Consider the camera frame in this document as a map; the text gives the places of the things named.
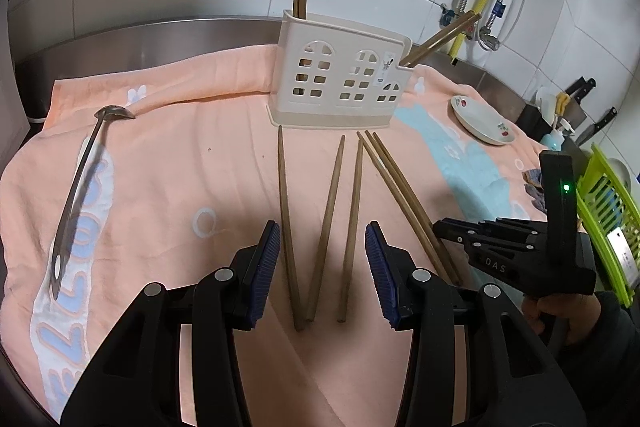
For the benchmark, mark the metal valve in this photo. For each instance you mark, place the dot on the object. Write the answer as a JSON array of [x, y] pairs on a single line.
[[450, 13], [490, 39]]

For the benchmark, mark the white floral plate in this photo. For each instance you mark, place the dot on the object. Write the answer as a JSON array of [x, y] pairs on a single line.
[[477, 119]]

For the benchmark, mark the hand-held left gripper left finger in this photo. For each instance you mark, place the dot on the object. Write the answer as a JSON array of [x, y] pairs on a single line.
[[265, 272]]

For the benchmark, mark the grey rag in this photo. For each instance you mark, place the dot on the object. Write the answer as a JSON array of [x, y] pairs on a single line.
[[535, 192]]

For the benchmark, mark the white bowl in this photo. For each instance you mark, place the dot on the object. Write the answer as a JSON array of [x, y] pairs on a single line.
[[620, 172]]

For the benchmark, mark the long metal spoon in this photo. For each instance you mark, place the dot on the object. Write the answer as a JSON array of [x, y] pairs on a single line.
[[86, 179]]

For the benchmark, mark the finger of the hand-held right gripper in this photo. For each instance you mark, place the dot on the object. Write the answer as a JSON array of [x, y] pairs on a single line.
[[452, 229], [515, 227]]

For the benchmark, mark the person's right forearm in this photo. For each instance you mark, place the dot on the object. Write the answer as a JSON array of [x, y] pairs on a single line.
[[610, 357]]

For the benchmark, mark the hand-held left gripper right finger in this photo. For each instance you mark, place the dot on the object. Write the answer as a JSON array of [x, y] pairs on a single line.
[[382, 277]]

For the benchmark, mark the white microwave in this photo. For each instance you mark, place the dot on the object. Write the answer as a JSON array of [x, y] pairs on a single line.
[[12, 82]]

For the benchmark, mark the cream utensil holder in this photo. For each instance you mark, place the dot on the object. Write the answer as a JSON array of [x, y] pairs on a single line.
[[340, 42]]

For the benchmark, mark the peach printed towel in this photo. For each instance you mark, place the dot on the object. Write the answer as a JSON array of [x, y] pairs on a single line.
[[200, 167]]

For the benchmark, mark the person's right hand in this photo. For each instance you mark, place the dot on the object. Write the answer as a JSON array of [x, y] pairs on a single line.
[[575, 312]]

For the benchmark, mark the green plastic dish rack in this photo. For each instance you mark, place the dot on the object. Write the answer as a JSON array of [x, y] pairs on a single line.
[[600, 167]]

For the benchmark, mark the light blue soap bottle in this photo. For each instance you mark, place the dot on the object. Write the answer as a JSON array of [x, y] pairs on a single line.
[[552, 141]]

